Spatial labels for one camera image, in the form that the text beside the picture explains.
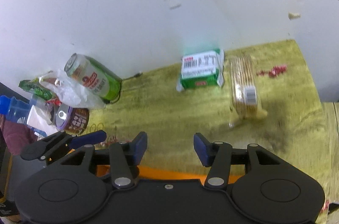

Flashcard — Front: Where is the green white snack pack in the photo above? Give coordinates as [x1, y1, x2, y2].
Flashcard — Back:
[176, 49, 225, 92]

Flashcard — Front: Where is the green snack bag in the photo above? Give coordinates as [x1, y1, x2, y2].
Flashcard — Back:
[18, 79, 56, 101]

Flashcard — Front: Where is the Tsingtao beer can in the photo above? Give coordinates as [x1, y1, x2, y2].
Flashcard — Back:
[64, 53, 121, 102]

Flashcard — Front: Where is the person in purple jacket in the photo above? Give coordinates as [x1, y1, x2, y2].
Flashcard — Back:
[1, 114, 37, 155]

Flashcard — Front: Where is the black usb cable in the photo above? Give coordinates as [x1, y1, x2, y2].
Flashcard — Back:
[106, 72, 143, 105]

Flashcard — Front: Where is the orange cardboard tray box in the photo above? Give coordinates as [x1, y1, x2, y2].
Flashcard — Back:
[95, 164, 242, 186]

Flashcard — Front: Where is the white plastic bag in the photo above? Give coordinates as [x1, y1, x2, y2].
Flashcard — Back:
[39, 69, 105, 109]

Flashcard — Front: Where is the clear cracker pack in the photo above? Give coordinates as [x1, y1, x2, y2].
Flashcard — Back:
[228, 54, 268, 128]

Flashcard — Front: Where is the purple lidded porridge can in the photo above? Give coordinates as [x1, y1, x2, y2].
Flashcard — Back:
[55, 104, 90, 135]

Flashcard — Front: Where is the blue water bottle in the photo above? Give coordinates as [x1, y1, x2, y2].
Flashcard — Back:
[0, 95, 31, 124]

